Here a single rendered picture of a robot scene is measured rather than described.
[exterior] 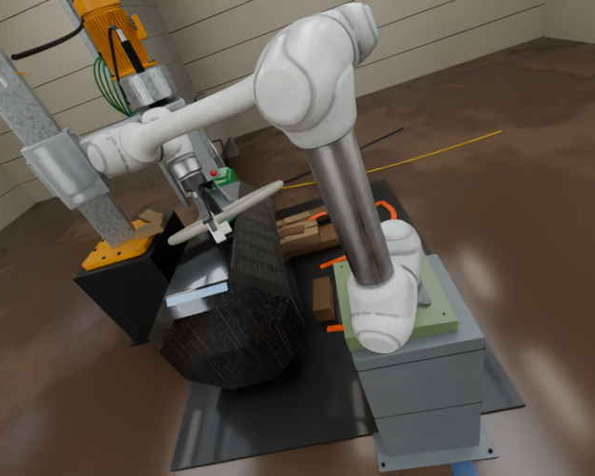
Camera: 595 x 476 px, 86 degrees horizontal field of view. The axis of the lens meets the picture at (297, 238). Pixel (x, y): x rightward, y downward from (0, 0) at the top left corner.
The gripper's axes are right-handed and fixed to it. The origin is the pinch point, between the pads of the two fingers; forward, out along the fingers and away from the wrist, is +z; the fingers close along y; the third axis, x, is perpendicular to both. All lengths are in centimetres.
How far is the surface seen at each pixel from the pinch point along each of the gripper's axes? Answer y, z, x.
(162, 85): 56, -66, 3
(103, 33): 102, -119, 26
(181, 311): 43, 28, 46
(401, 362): -14, 61, -32
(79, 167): 104, -65, 80
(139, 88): 52, -68, 13
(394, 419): 2, 95, -21
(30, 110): 95, -100, 81
